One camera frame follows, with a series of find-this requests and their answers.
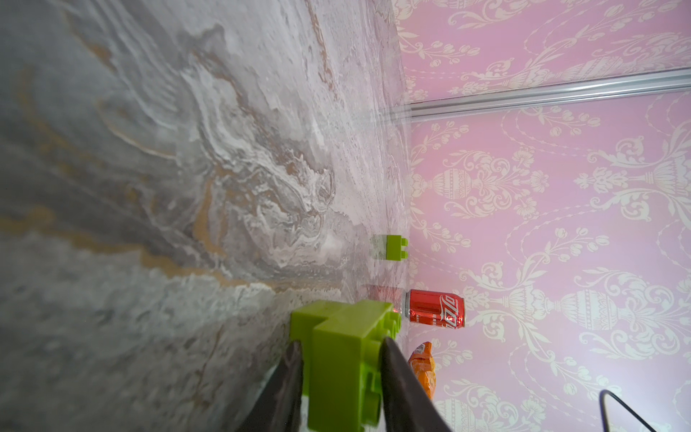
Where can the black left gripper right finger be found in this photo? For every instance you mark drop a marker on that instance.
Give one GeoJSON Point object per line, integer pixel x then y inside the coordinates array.
{"type": "Point", "coordinates": [405, 404]}

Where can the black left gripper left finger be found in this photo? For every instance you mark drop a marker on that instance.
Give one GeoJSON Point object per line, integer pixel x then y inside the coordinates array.
{"type": "Point", "coordinates": [278, 407]}

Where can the green lego brick base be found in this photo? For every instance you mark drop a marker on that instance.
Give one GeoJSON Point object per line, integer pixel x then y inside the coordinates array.
{"type": "Point", "coordinates": [341, 344]}

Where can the green lego brick loose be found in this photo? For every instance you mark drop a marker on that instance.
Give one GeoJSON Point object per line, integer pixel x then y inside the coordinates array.
{"type": "Point", "coordinates": [389, 247]}

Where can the orange snack bag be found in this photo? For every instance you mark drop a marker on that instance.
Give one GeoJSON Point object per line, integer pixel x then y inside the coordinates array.
{"type": "Point", "coordinates": [422, 363]}

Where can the red cola can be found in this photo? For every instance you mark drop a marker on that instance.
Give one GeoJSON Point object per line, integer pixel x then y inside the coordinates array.
{"type": "Point", "coordinates": [443, 310]}

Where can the aluminium corner profile right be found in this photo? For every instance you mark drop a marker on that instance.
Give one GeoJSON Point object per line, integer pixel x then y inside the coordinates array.
{"type": "Point", "coordinates": [652, 83]}

